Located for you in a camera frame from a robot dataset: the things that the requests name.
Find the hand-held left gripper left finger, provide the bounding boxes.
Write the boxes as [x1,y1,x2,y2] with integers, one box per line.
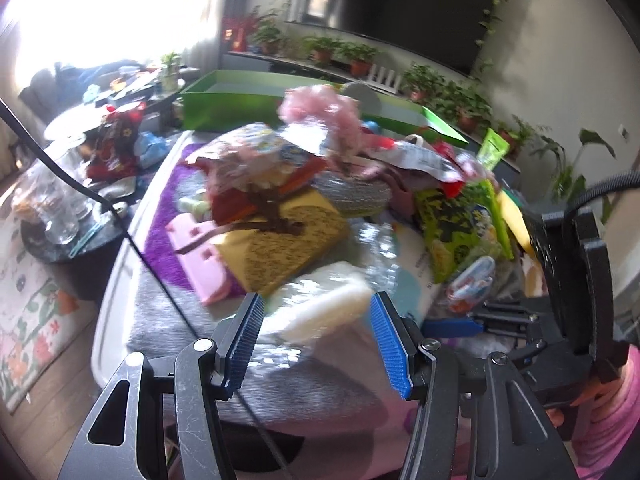
[57,291,266,480]

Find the pink plastic toy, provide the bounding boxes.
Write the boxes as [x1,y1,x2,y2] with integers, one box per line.
[164,211,234,307]

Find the black television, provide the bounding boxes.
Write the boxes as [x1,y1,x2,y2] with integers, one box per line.
[299,0,504,77]

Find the dark armchair with clothes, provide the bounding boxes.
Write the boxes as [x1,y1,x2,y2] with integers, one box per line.
[19,59,143,107]

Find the purple fluffy rug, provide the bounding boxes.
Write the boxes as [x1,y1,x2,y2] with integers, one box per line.
[141,141,222,292]

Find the person's right forearm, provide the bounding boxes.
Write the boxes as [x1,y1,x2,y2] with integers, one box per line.
[569,344,640,480]

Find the colourful printed plastic bag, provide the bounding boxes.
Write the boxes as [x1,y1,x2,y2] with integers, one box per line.
[209,121,322,197]

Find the grey blanket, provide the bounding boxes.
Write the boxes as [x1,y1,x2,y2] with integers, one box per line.
[124,269,392,432]

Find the large leafy plant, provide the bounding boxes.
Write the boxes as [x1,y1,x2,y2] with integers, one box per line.
[536,126,619,212]

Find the patterned floor mat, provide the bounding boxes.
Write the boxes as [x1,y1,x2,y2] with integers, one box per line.
[0,194,102,412]

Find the black braided cable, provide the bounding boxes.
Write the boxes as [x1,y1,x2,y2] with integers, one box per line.
[564,170,640,212]

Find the green snack bag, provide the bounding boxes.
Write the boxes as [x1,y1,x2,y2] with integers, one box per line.
[414,179,516,284]

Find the black round table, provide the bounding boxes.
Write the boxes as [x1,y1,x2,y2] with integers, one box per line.
[19,199,132,302]

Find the yellow sponge block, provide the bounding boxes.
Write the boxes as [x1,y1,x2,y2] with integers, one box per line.
[210,187,351,296]

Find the pink fluffy ornament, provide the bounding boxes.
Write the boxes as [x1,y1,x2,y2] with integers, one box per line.
[276,85,364,172]

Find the grey woven pouch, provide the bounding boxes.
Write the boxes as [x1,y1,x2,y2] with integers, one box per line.
[309,169,397,217]

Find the red decoration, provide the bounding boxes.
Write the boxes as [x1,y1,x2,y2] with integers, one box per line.
[221,14,257,54]

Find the large green box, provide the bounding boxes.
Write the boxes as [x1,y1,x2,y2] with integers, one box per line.
[178,69,469,149]

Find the small white fence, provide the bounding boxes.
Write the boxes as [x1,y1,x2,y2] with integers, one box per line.
[369,64,402,89]

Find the red printed bag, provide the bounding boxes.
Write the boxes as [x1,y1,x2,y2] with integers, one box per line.
[86,106,147,179]

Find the glass jars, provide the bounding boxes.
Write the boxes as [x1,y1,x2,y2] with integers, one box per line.
[14,159,97,247]

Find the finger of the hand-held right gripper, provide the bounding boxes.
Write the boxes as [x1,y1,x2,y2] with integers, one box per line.
[421,299,544,339]
[501,332,551,369]

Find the silver foil bag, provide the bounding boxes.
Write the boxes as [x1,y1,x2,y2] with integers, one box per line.
[394,134,482,184]

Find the green tube packet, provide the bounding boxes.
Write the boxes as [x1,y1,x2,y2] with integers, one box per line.
[474,126,512,174]

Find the small potted plant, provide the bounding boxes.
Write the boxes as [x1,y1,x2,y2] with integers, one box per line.
[159,51,184,94]

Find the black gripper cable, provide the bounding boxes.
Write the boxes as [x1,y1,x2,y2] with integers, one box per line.
[0,97,297,480]

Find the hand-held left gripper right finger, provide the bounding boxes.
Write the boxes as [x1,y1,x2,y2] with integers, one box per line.
[369,290,588,480]

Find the white fluffy towel pack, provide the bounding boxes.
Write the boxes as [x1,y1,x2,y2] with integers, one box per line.
[272,260,377,347]

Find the small colourful printed pack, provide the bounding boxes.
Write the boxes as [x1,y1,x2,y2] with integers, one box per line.
[444,254,499,314]

